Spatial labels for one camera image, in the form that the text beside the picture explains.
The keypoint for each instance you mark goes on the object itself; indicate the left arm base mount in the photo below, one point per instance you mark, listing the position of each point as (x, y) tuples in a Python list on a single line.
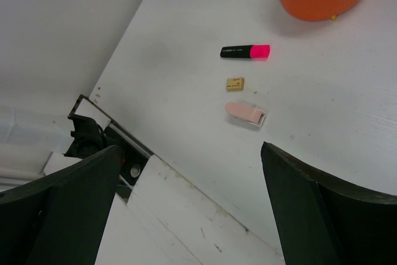
[(94, 130)]

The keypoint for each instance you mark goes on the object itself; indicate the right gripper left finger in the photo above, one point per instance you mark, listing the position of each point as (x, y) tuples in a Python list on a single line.
[(60, 218)]

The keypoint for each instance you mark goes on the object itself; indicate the pink capped black highlighter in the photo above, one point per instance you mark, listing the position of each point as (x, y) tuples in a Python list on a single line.
[(246, 52)]

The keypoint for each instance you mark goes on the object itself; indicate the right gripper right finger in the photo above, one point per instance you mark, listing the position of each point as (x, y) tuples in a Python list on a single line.
[(322, 219)]

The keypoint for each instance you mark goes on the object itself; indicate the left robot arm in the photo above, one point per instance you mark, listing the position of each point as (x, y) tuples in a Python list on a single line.
[(33, 144)]

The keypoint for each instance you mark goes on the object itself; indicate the pink white eraser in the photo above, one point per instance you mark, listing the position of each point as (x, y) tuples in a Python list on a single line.
[(245, 112)]

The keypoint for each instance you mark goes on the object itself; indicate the small tan eraser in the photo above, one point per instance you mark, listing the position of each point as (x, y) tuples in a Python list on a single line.
[(235, 84)]

